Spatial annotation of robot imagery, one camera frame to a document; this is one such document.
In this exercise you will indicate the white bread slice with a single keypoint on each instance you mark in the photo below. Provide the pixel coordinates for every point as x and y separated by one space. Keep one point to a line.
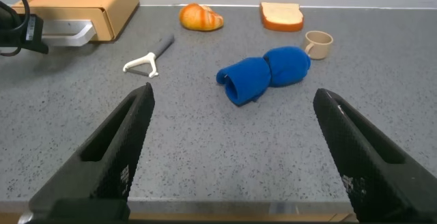
281 14

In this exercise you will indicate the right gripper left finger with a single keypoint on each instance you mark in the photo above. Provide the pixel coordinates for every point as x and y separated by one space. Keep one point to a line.
112 162

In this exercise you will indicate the orange croissant bread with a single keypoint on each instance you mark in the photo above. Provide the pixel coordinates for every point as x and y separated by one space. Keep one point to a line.
199 17

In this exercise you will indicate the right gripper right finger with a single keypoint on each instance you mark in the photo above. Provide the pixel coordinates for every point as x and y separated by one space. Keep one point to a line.
372 169

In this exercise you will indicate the beige cup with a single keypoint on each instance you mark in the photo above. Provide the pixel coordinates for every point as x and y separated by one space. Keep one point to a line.
320 48

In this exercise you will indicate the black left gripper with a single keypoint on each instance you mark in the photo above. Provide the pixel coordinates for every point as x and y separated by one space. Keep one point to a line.
17 36

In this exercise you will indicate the blue rolled towel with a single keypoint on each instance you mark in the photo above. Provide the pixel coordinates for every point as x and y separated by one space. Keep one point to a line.
266 73

